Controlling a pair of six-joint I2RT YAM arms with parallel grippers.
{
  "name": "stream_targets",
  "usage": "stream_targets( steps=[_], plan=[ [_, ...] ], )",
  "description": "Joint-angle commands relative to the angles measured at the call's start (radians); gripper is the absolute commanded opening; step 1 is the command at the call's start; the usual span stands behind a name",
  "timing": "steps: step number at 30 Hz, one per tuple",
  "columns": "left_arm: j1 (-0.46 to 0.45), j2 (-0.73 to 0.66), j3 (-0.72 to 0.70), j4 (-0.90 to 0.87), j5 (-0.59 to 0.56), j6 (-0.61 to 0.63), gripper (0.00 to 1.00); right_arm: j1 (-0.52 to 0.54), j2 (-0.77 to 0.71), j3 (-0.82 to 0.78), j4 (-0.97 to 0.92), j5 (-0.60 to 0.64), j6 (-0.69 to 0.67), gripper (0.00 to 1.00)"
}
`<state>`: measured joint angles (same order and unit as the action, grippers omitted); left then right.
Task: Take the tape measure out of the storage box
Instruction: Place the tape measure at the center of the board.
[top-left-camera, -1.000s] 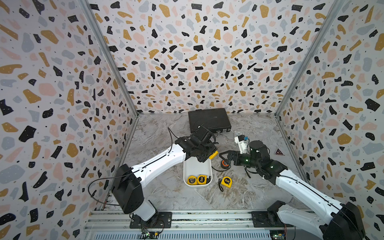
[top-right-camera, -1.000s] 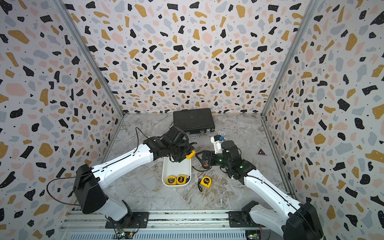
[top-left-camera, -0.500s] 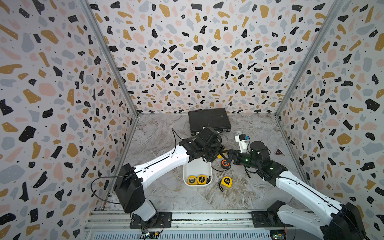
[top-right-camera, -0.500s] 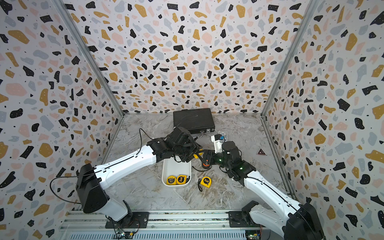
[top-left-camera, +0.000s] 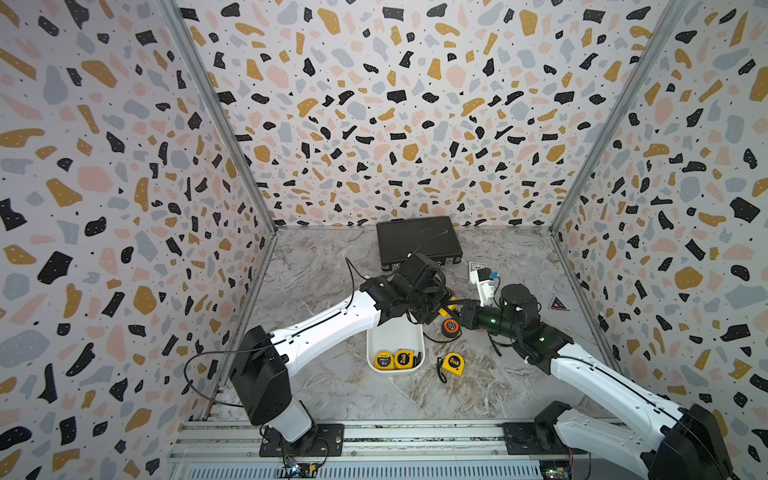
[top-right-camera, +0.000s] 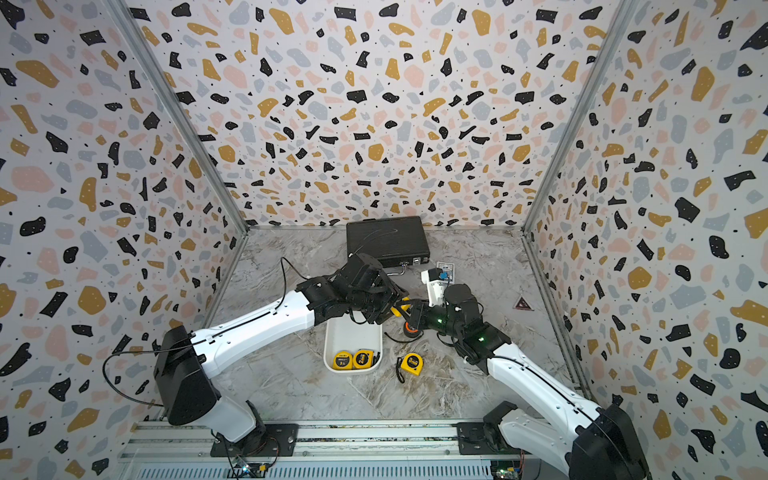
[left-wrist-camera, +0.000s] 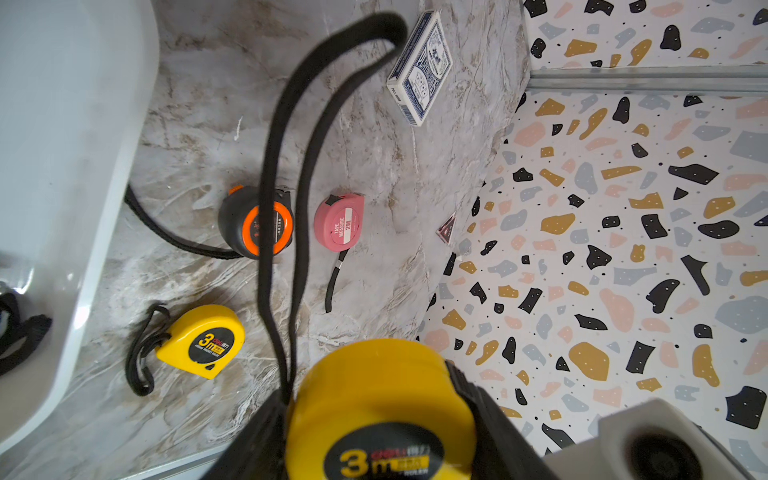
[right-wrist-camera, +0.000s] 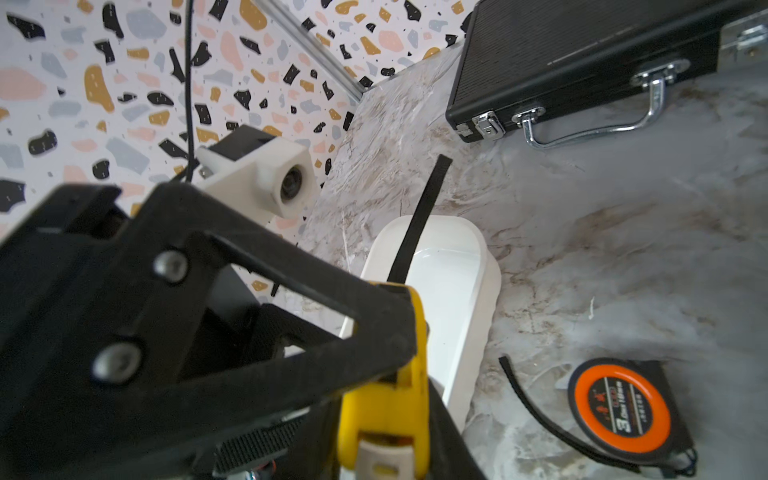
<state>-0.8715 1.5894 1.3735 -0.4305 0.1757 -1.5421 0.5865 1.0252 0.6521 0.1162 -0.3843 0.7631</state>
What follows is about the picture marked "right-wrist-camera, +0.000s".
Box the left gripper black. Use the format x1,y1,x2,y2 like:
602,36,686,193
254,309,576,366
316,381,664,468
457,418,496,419
179,267,340,384

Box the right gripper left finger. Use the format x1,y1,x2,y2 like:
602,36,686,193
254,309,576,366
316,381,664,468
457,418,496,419
1,183,416,479

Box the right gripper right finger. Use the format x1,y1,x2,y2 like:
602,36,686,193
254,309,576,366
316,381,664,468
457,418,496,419
428,381,485,480

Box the yellow tape measure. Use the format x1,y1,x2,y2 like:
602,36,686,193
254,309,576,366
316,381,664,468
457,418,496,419
335,153,455,480

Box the orange black tape measure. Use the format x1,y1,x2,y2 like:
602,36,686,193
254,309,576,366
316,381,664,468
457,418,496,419
499,356,699,479

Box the white plastic storage box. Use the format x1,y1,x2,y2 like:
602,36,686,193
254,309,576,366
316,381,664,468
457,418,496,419
338,214,503,433

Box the black metal-trimmed carrying case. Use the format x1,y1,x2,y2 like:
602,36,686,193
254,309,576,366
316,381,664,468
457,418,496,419
445,1,767,149

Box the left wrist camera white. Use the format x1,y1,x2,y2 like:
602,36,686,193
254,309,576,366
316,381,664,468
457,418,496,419
195,125,320,226

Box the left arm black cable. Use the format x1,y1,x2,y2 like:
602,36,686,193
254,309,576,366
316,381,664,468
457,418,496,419
173,0,199,184

